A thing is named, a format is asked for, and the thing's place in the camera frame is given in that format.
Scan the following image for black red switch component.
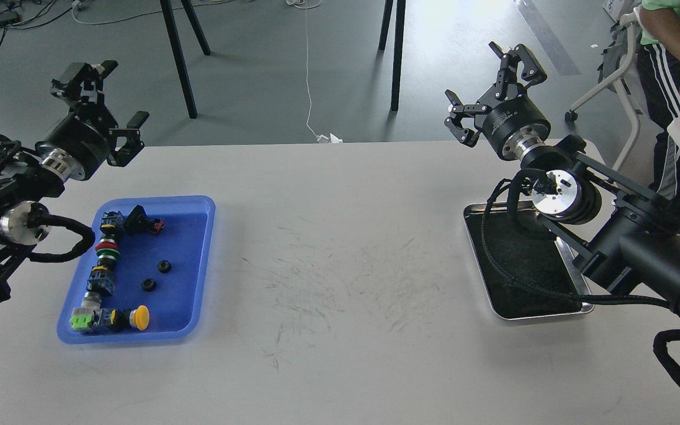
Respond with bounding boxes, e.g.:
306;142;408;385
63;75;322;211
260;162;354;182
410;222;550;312
123;205;165;235

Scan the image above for small black gear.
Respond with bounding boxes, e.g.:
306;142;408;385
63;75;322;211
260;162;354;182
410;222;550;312
156;259;172;274
141;278;157;292

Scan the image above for black stand legs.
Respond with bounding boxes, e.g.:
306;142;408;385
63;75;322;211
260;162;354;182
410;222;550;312
159;1;211;119
378;0;407;112

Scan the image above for green white switch block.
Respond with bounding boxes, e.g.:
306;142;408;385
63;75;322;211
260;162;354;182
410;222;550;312
70;297;103;335

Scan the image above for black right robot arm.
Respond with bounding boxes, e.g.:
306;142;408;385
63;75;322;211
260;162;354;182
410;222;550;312
444;41;680;388

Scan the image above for blue yellow switch block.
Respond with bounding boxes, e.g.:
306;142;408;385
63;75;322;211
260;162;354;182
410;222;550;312
99;211;125;238

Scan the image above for black floor cables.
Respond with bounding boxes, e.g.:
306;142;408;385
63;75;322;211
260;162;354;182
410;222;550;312
0;0;90;92

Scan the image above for yellow mushroom push button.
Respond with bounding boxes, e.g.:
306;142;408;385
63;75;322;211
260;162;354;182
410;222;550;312
110;305;149;332

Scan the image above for black stand legs left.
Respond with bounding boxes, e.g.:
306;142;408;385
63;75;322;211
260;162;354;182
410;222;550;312
159;1;211;119

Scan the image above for white floor cable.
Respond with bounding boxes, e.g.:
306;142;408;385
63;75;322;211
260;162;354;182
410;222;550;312
286;0;344;144

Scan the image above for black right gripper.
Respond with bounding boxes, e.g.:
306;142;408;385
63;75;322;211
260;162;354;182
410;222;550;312
443;41;551;161

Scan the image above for silver metal tray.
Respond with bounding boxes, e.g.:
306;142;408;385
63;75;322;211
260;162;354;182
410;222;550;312
463;202;594;322

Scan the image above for blue plastic tray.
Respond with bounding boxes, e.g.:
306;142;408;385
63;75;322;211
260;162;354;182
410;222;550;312
57;195;216;344

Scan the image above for red green push button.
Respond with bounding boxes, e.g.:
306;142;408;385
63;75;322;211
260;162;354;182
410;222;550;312
94;237;121;264

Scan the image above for black stand legs right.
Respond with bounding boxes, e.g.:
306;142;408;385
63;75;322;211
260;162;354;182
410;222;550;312
378;0;407;112

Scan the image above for white rolling chair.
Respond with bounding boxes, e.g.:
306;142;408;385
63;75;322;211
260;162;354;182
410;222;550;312
564;6;643;171

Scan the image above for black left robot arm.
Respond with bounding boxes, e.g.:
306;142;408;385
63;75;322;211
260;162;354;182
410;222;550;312
0;60;149;302

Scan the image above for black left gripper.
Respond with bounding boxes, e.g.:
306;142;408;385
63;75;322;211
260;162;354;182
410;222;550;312
36;60;149;181

